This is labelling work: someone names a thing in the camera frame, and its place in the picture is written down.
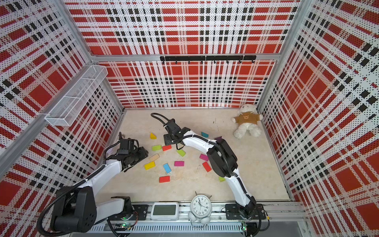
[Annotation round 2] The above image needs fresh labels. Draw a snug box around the red block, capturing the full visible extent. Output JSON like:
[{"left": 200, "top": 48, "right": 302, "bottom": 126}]
[
  {"left": 162, "top": 145, "right": 172, "bottom": 151},
  {"left": 202, "top": 162, "right": 212, "bottom": 172},
  {"left": 159, "top": 176, "right": 170, "bottom": 183}
]

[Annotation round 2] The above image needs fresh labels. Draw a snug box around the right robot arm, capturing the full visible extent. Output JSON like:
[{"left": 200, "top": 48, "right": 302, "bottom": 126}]
[{"left": 151, "top": 113, "right": 265, "bottom": 220}]

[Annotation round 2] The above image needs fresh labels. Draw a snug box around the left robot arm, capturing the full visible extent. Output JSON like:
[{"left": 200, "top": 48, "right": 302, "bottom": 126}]
[{"left": 37, "top": 137, "right": 149, "bottom": 237}]

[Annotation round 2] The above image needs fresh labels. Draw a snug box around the yellow rectangular block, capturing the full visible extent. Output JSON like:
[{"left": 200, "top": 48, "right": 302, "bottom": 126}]
[{"left": 144, "top": 162, "right": 156, "bottom": 170}]

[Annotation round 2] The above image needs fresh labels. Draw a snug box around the natural wood rectangular block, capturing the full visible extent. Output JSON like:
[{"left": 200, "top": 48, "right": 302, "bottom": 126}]
[{"left": 149, "top": 154, "right": 160, "bottom": 162}]

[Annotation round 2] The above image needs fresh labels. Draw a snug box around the magenta block centre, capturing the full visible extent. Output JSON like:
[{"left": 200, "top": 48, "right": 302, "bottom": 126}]
[{"left": 174, "top": 161, "right": 185, "bottom": 167}]

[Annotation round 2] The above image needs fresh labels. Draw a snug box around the magenta block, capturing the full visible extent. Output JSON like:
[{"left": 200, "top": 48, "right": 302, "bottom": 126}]
[
  {"left": 199, "top": 154, "right": 209, "bottom": 162},
  {"left": 174, "top": 161, "right": 185, "bottom": 167}
]

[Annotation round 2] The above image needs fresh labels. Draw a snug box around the teal triangle block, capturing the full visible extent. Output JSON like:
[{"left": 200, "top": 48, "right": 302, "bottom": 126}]
[{"left": 201, "top": 132, "right": 209, "bottom": 138}]

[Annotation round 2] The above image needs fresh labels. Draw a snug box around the blue rectangular block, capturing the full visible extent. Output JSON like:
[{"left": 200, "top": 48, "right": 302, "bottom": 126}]
[{"left": 163, "top": 163, "right": 171, "bottom": 174}]

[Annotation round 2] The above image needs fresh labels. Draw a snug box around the magenta block middle right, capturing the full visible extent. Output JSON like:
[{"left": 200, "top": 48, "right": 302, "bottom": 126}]
[{"left": 199, "top": 154, "right": 209, "bottom": 162}]

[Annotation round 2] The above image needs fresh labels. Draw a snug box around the red block bottom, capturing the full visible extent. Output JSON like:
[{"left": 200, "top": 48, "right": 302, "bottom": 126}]
[{"left": 159, "top": 176, "right": 170, "bottom": 183}]

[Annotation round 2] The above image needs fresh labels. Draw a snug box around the white digital display device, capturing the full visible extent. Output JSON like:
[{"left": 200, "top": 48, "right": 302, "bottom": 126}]
[{"left": 151, "top": 202, "right": 179, "bottom": 221}]

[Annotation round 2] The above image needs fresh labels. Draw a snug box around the white teddy bear brown shirt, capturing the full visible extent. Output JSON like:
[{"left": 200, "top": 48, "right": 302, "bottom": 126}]
[{"left": 232, "top": 104, "right": 263, "bottom": 139}]

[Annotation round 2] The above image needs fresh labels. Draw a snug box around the white analog alarm clock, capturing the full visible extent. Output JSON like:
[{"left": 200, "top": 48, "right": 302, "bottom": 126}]
[{"left": 188, "top": 193, "right": 212, "bottom": 226}]

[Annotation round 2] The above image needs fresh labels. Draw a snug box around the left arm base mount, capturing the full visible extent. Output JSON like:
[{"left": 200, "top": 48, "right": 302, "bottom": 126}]
[{"left": 109, "top": 204, "right": 149, "bottom": 221}]

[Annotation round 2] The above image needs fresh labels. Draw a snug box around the black hook rail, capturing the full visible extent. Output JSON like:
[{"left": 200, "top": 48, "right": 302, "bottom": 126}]
[{"left": 160, "top": 55, "right": 257, "bottom": 63}]

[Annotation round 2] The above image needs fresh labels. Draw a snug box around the white wire mesh basket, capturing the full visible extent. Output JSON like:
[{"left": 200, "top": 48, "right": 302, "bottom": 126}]
[{"left": 45, "top": 65, "right": 108, "bottom": 126}]

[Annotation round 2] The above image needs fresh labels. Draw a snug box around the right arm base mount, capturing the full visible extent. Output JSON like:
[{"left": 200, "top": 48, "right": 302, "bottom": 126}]
[{"left": 225, "top": 203, "right": 266, "bottom": 220}]

